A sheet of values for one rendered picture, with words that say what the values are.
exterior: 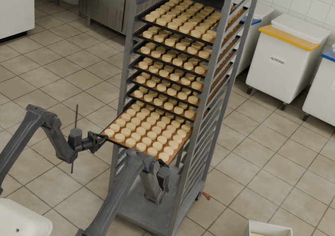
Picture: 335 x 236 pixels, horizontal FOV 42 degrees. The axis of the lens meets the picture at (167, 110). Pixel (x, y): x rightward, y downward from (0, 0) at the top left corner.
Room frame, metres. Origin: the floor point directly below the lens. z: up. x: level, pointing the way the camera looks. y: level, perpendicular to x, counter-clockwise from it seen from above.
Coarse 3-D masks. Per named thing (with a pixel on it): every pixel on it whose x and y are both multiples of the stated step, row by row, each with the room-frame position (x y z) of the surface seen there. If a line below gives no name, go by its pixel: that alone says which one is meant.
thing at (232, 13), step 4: (244, 0) 2.26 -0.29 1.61; (248, 0) 2.35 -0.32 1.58; (240, 4) 2.19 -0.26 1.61; (244, 4) 2.27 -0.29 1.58; (236, 8) 2.12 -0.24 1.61; (240, 8) 2.20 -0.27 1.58; (232, 12) 2.05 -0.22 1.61; (236, 12) 2.14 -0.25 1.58; (232, 16) 2.08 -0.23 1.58; (228, 20) 2.02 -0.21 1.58; (212, 28) 1.88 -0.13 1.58; (216, 28) 1.89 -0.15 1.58
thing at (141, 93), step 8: (224, 80) 2.39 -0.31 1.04; (144, 88) 2.09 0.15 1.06; (216, 88) 2.27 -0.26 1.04; (136, 96) 2.01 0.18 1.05; (144, 96) 2.01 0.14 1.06; (152, 96) 2.02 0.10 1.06; (160, 96) 2.04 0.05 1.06; (160, 104) 1.97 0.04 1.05; (168, 104) 1.98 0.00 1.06; (176, 104) 2.02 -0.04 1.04; (184, 104) 2.01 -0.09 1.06; (176, 112) 1.93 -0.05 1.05; (184, 112) 1.96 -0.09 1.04; (192, 112) 1.94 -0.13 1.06
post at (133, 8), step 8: (136, 8) 2.00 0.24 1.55; (128, 16) 2.00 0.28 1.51; (128, 24) 2.00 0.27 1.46; (128, 32) 1.99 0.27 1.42; (128, 40) 1.99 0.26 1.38; (128, 48) 1.99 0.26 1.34; (128, 56) 1.99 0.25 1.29; (128, 72) 2.01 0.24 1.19; (120, 88) 2.00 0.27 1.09; (120, 96) 2.00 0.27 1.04; (120, 104) 1.99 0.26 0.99; (120, 112) 1.99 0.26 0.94; (112, 160) 2.00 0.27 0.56; (112, 168) 1.99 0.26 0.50; (112, 176) 1.99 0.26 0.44; (112, 184) 1.99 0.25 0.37
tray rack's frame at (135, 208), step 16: (256, 0) 2.42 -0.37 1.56; (240, 48) 2.43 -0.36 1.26; (224, 112) 2.42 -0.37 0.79; (176, 160) 2.52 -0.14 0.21; (208, 160) 2.43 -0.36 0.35; (176, 176) 2.42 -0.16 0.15; (128, 192) 2.16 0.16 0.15; (144, 192) 2.19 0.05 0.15; (192, 192) 2.29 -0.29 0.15; (128, 208) 2.02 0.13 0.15; (144, 208) 2.05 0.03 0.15; (160, 208) 2.08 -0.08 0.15; (144, 224) 1.91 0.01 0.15; (160, 224) 1.94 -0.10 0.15; (176, 224) 1.97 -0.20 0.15
